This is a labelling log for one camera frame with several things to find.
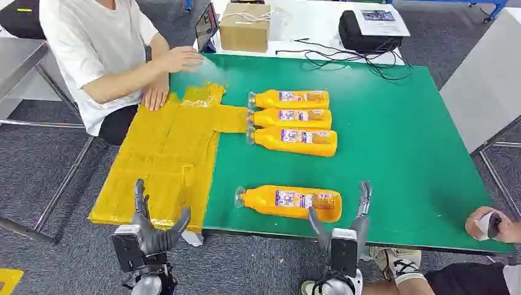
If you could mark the brown cardboard box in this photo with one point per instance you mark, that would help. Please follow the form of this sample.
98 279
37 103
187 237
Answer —
244 34

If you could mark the yellow sheet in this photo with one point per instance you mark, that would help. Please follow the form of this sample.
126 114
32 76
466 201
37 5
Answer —
162 163

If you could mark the green table mat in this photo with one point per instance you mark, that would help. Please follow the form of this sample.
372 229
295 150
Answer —
386 163

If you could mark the person's hand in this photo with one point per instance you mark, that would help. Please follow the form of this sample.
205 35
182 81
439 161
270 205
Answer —
511 230

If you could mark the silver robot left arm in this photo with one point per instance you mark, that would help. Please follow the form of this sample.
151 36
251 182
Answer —
147 286

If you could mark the black bag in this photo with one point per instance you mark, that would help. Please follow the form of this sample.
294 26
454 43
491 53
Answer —
16 22

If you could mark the white printed paper sheet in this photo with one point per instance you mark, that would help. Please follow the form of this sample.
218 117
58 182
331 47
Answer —
382 26

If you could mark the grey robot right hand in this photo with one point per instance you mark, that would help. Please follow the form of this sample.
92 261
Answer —
363 236

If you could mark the grey table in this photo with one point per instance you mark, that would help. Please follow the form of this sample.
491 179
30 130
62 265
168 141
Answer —
484 81

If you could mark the steel table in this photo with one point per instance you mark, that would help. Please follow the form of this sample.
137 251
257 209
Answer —
16 57

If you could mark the yellow floor marker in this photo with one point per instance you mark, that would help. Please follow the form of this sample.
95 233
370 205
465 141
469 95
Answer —
8 281

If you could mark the blue post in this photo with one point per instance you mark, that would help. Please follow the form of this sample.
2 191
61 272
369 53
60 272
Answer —
188 5

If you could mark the black case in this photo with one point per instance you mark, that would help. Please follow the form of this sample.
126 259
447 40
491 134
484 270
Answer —
354 40

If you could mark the white floor piece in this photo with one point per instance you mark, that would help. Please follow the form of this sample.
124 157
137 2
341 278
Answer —
192 239

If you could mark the person's shoe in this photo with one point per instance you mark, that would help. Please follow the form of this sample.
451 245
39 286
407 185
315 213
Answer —
392 260

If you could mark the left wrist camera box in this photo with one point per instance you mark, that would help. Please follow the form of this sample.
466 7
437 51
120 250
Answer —
126 248

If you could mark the person's right hand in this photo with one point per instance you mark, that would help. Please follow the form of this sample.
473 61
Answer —
181 59

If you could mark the black tablet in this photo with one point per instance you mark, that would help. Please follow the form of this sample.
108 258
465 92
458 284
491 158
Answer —
206 25

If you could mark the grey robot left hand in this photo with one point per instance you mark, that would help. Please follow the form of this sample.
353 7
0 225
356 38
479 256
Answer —
156 240

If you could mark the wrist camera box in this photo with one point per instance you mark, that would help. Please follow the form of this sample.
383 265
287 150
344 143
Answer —
344 252
126 248

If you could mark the person's left hand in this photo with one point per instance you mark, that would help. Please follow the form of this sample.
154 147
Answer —
155 98

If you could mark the small white black device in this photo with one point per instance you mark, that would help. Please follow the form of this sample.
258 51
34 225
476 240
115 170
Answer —
486 226

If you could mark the orange drink bottle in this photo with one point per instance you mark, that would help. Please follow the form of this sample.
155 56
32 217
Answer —
260 201
266 119
268 140
268 100

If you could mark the person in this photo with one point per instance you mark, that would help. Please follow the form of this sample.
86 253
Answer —
468 281
93 40

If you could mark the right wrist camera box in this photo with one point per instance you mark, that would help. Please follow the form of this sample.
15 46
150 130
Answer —
344 252

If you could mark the white table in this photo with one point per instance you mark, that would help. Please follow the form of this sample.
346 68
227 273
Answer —
309 24

